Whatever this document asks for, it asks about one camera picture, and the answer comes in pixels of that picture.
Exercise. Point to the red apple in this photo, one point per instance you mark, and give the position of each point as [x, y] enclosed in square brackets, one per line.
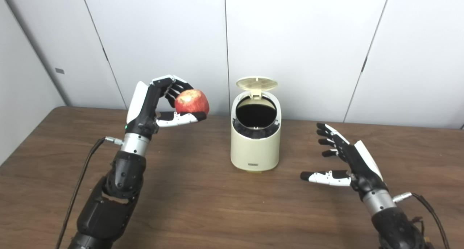
[192, 102]

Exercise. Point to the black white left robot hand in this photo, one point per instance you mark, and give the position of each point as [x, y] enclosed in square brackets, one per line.
[143, 111]

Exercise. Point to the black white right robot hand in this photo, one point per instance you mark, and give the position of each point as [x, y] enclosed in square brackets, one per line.
[362, 169]

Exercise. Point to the cream-colored round bin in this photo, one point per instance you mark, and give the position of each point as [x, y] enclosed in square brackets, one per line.
[255, 151]

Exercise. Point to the small gray wall sticker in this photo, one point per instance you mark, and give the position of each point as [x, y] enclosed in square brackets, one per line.
[59, 70]

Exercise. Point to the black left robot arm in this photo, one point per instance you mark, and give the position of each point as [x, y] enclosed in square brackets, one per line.
[108, 205]

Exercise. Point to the cream round bin lid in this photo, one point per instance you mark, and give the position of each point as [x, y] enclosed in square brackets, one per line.
[256, 83]

